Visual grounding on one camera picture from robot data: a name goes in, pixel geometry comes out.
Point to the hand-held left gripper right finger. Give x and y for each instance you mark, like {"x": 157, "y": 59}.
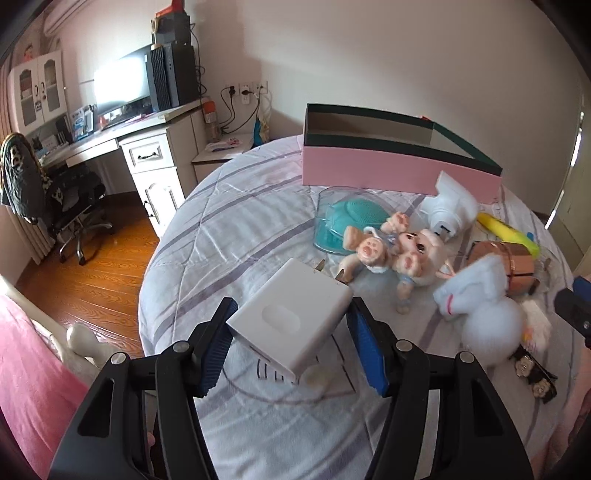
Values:
{"x": 369, "y": 355}

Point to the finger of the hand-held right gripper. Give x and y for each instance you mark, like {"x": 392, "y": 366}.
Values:
{"x": 572, "y": 307}

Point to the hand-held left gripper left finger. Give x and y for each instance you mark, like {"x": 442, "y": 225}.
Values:
{"x": 217, "y": 344}

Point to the white charger plug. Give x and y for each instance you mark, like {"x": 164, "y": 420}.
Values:
{"x": 286, "y": 318}

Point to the rose gold cylinder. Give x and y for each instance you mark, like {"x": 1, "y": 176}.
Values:
{"x": 512, "y": 263}

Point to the white plush toy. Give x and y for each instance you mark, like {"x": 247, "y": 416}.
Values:
{"x": 489, "y": 323}

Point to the yellow highlighter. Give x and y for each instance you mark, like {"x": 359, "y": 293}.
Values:
{"x": 508, "y": 233}

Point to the pink baby doll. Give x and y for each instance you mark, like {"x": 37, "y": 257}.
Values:
{"x": 406, "y": 258}

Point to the pink cardboard box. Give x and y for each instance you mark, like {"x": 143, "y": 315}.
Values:
{"x": 369, "y": 166}

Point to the black flower hair clip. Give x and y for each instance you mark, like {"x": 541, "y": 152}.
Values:
{"x": 531, "y": 374}

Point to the door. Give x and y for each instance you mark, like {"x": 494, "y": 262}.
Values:
{"x": 572, "y": 184}

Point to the teal silicone brush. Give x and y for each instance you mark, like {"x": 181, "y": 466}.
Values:
{"x": 355, "y": 212}

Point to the white handheld thermometer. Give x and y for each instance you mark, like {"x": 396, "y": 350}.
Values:
{"x": 450, "y": 203}

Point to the white nightstand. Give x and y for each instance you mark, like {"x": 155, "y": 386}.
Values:
{"x": 217, "y": 161}

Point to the pink blanket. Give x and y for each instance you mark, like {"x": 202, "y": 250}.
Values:
{"x": 32, "y": 392}

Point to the white computer desk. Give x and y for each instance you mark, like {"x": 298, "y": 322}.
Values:
{"x": 152, "y": 152}

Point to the black office chair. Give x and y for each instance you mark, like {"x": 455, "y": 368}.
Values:
{"x": 74, "y": 194}

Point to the white radiator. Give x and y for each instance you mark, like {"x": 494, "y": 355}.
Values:
{"x": 34, "y": 242}

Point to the blue snack bag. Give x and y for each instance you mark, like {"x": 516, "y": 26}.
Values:
{"x": 261, "y": 131}

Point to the orange-capped bottle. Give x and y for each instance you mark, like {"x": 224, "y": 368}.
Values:
{"x": 211, "y": 122}

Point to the dark printed jacket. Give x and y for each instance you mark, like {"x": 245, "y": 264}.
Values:
{"x": 21, "y": 175}

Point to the blue white box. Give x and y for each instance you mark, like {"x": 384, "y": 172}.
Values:
{"x": 82, "y": 122}

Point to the black computer tower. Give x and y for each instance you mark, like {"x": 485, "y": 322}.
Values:
{"x": 178, "y": 74}

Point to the computer monitor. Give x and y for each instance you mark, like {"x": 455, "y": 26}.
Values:
{"x": 120, "y": 83}

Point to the white glass-door cabinet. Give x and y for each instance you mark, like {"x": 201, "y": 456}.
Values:
{"x": 37, "y": 92}

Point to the black speaker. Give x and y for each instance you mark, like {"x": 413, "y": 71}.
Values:
{"x": 171, "y": 30}

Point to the red desk calendar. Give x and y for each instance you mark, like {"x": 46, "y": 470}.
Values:
{"x": 177, "y": 5}

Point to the white bed post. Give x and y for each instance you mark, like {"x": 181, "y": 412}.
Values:
{"x": 87, "y": 346}

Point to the wall power outlets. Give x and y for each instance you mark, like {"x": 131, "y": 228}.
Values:
{"x": 244, "y": 87}

